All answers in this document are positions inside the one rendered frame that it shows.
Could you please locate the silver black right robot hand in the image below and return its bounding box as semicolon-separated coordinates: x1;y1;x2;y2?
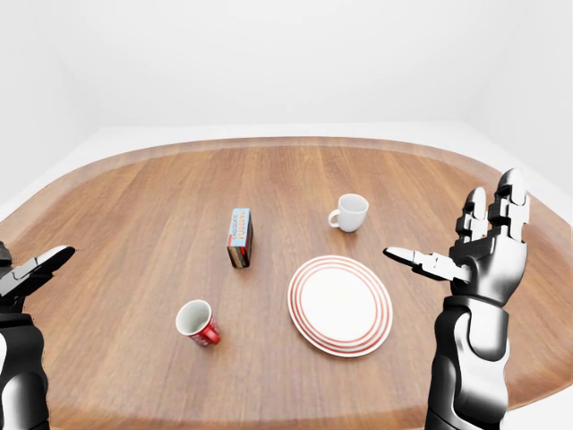
382;168;532;308

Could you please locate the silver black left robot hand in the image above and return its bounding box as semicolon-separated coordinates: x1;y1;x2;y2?
0;241;76;314

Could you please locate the white mug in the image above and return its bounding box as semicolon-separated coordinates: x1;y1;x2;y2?
327;193;371;234

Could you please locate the white plate with red rings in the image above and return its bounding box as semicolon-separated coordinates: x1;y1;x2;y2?
286;254;395;358

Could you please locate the red mug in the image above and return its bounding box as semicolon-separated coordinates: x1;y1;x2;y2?
175;299;222;348

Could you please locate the chocolate pudding box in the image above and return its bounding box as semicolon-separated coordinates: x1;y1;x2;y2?
226;207;254;270

